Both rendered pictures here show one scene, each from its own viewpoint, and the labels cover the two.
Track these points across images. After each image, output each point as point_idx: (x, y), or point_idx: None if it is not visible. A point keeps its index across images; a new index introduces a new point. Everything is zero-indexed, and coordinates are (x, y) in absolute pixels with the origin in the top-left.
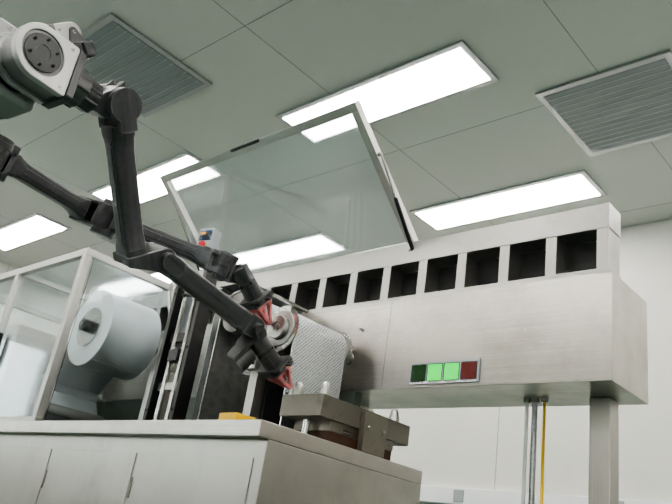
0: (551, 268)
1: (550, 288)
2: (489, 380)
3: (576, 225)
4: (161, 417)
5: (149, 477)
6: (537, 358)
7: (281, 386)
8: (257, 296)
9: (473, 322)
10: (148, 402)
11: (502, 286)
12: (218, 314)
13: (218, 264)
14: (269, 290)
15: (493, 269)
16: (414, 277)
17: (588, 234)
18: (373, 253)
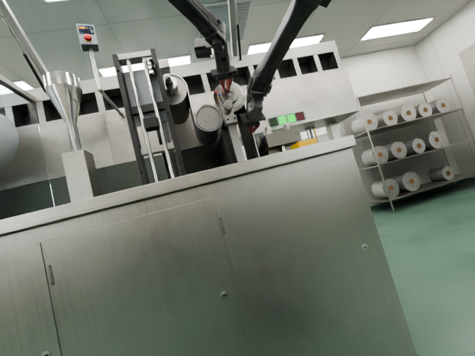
0: (320, 68)
1: (324, 76)
2: (310, 119)
3: (324, 49)
4: (95, 187)
5: (243, 209)
6: (329, 107)
7: (251, 132)
8: (230, 68)
9: (292, 95)
10: (141, 166)
11: (301, 77)
12: (274, 66)
13: (223, 32)
14: (230, 66)
15: (281, 71)
16: (237, 77)
17: (327, 54)
18: (213, 61)
